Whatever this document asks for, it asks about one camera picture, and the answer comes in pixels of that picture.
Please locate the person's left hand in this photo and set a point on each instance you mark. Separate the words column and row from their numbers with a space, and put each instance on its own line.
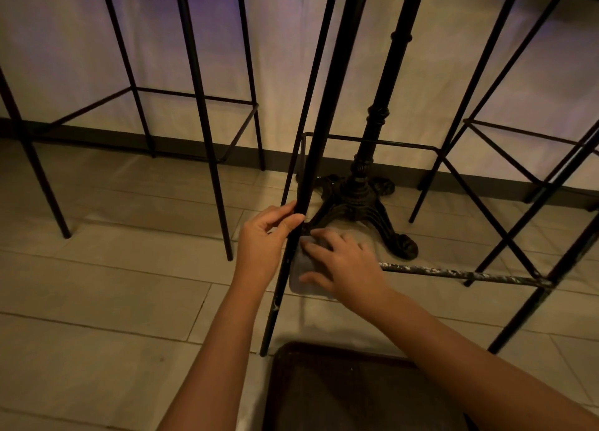
column 257, row 253

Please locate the person's right hand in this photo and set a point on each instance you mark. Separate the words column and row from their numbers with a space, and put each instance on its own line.
column 351, row 271

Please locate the person's right middle finger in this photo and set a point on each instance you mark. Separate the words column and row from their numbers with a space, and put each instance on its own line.
column 328, row 236

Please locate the person's right thumb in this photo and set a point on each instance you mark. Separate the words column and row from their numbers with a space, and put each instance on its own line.
column 312, row 278

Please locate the person's left thumb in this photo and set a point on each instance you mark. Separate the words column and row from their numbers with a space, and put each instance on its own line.
column 289, row 227

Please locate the grey cleaning cloth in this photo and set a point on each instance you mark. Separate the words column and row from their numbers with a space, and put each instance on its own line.
column 303, row 266

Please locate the black bar stool scuffed footrest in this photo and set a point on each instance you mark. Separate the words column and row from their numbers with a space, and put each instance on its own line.
column 323, row 117

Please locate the person's left forearm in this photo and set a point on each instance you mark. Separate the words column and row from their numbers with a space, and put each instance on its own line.
column 220, row 356

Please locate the person's right forearm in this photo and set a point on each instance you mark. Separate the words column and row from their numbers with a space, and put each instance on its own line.
column 468, row 365

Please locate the dark brown tray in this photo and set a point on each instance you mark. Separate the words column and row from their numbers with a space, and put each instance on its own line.
column 355, row 388

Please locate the black metal bar stool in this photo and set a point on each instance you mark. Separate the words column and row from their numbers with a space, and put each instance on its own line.
column 201, row 108
column 524, row 133

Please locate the ornate black table pedestal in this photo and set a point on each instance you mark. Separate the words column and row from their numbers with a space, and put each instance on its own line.
column 374, row 117

